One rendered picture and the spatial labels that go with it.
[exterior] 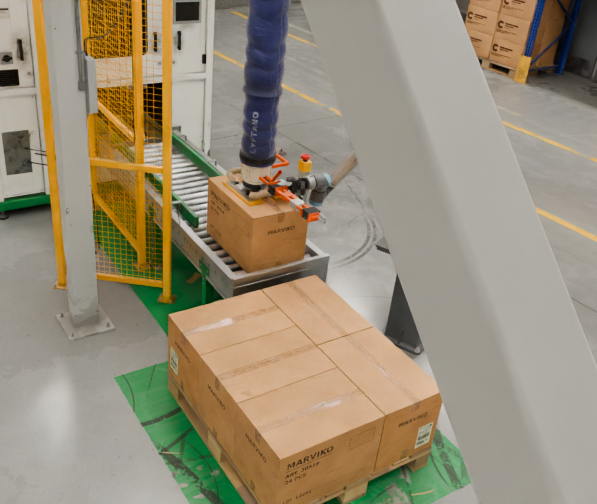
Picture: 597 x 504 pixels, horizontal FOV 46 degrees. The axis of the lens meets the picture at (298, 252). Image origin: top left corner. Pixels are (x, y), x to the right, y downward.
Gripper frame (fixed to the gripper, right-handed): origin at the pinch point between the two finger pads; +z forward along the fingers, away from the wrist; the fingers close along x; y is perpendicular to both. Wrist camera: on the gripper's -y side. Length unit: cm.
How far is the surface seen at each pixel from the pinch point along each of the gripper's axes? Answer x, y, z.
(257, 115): 40.0, 19.9, 7.5
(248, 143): 21.4, 23.4, 10.0
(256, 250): -35.6, -5.6, 15.7
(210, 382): -61, -74, 80
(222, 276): -53, 1, 34
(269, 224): -19.2, -5.4, 8.2
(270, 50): 78, 17, 4
